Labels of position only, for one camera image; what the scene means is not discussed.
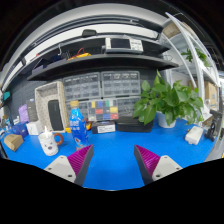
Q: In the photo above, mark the purple bag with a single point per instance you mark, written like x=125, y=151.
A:
x=23, y=114

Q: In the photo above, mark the black stand device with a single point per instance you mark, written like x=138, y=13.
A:
x=213, y=126

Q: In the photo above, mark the small white box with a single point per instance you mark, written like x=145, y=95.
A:
x=34, y=128

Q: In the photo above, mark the black wall shelf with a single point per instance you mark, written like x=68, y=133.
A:
x=100, y=63

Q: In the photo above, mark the green potted plant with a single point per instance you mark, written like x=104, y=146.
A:
x=166, y=98

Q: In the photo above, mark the black box with white label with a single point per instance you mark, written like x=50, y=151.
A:
x=104, y=127

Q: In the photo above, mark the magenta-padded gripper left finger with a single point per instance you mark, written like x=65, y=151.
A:
x=63, y=166

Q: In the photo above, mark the white oscilloscope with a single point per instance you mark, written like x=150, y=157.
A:
x=123, y=44

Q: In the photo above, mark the black flat device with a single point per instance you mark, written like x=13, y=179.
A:
x=55, y=115

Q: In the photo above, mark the black flat case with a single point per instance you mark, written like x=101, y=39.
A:
x=133, y=125

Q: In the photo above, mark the brown cardboard box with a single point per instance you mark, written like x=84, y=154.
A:
x=13, y=142

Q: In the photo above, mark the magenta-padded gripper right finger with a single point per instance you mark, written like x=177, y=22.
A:
x=162, y=166

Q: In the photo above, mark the beige perforated plastic basket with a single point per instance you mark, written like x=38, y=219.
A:
x=41, y=96

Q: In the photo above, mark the organizer box with coloured compartments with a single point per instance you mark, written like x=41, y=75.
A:
x=104, y=110

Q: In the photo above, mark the blue drink bottle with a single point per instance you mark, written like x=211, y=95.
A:
x=78, y=126

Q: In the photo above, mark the white plastic adapter block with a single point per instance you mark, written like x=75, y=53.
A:
x=194, y=135

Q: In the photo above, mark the teal object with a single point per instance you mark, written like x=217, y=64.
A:
x=6, y=96

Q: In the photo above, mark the dark blue box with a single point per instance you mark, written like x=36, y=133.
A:
x=20, y=129

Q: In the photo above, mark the white metal shelf unit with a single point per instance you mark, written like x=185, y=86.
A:
x=200, y=70

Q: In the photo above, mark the dark grey box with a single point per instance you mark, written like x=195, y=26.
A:
x=32, y=110

